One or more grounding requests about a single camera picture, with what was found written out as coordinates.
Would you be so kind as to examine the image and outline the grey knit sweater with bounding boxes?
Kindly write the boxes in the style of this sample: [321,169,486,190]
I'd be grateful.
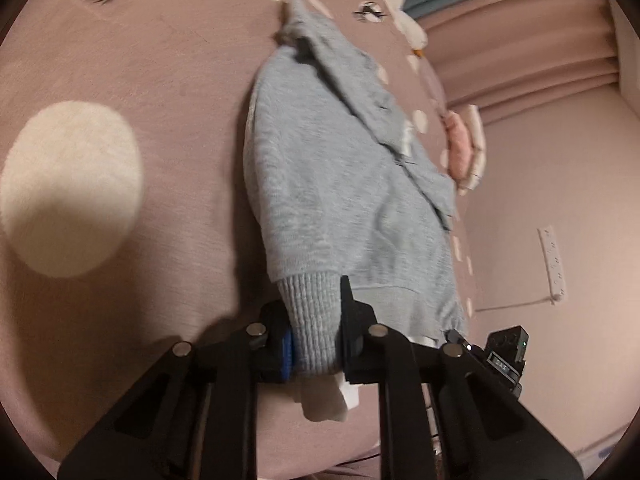
[242,0,471,423]

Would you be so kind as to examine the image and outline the cream folded garment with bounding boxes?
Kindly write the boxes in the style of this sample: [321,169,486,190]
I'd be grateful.
[457,104,487,197]

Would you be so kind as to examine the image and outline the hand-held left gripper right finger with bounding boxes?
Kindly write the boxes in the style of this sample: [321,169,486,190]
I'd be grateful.
[340,276,584,480]

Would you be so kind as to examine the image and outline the pink curtain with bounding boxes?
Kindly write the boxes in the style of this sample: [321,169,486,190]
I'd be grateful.
[415,0,640,126]

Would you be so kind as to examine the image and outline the pink dotted blanket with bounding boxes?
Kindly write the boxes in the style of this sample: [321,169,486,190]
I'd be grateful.
[0,0,481,480]

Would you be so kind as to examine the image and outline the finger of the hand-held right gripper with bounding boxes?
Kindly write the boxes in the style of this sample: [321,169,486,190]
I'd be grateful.
[446,330,493,367]

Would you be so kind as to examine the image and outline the white power strip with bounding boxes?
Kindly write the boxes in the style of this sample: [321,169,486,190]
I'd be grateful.
[537,226,569,305]

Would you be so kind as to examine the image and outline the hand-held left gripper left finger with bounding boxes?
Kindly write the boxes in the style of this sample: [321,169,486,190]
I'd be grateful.
[57,301,297,480]

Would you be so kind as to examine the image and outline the white power cable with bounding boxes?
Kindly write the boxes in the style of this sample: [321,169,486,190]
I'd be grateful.
[472,294,557,314]

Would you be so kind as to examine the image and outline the pink folded garment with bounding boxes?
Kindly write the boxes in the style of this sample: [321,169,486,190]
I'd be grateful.
[444,110,474,182]

